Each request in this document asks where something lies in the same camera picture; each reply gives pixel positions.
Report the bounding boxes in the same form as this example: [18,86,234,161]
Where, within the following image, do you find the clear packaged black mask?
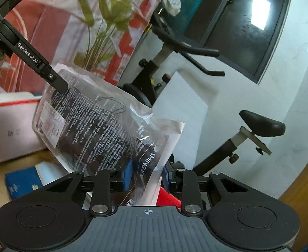
[33,62,185,206]

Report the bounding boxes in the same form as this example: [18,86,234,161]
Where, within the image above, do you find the blue white packaged bag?
[5,161,68,200]

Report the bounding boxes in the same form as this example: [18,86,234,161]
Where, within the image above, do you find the red plant print backdrop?
[7,0,161,85]

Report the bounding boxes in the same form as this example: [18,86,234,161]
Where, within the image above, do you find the white foam sheet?
[153,72,221,169]

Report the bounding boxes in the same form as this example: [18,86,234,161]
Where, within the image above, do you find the red strawberry cardboard box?
[0,91,183,208]

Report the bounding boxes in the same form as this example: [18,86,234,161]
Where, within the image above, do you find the black exercise bike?
[121,13,286,176]

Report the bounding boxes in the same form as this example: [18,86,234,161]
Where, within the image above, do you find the crumpled white paper wad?
[162,0,181,17]

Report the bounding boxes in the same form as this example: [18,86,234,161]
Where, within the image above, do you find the dark window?
[161,0,289,83]

